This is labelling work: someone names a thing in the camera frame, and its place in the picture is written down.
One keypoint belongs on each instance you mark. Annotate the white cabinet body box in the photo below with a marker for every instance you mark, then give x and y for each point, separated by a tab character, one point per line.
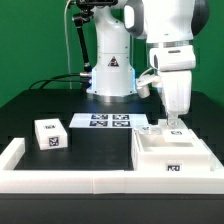
150	153

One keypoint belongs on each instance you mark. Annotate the white U-shaped fence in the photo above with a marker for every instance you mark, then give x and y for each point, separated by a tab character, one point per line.
100	182

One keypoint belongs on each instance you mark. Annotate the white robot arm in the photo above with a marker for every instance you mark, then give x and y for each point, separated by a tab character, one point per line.
152	46

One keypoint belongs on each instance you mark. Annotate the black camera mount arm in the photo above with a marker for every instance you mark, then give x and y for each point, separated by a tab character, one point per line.
84	16

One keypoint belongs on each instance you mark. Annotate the white base tag plate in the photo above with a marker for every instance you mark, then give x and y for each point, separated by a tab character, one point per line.
103	120

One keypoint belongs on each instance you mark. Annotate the white cabinet door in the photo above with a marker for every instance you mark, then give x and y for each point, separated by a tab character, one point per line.
150	130
178	133

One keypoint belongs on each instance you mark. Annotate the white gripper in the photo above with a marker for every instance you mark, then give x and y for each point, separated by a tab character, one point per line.
173	65

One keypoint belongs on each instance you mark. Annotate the small white cabinet top block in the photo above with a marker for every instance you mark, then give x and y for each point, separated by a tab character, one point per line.
50	134

